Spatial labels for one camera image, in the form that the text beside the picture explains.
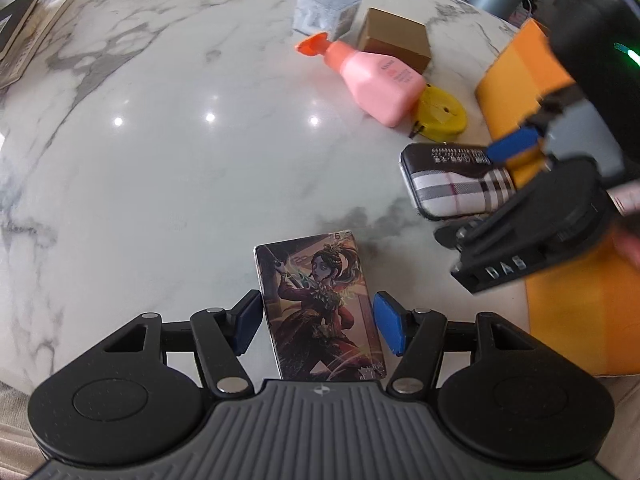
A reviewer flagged plaid glasses case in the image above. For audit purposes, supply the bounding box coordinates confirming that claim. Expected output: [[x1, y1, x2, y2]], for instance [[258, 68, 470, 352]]
[[399, 143, 516, 220]]

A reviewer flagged anime art card box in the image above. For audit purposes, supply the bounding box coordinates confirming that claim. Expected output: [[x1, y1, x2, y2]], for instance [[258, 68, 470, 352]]
[[254, 231, 386, 382]]

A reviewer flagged person's right hand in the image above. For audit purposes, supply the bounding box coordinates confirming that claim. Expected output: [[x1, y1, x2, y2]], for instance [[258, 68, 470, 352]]
[[608, 180, 640, 268]]

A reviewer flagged pink lotion bottle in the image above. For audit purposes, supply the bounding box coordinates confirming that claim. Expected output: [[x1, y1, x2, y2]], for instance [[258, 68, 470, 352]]
[[295, 32, 426, 128]]

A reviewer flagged brown cardboard box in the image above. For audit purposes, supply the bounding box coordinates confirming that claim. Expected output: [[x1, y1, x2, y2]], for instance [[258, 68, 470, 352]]
[[357, 8, 432, 74]]

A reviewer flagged large orange storage box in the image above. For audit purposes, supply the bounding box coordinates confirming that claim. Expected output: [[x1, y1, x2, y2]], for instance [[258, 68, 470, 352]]
[[475, 18, 639, 376]]

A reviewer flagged translucent white cube box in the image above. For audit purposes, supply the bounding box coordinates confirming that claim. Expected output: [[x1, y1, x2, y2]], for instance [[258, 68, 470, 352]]
[[292, 0, 361, 40]]

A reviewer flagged stack of books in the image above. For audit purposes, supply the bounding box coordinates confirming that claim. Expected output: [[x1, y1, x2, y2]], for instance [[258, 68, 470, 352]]
[[1, 0, 74, 89]]

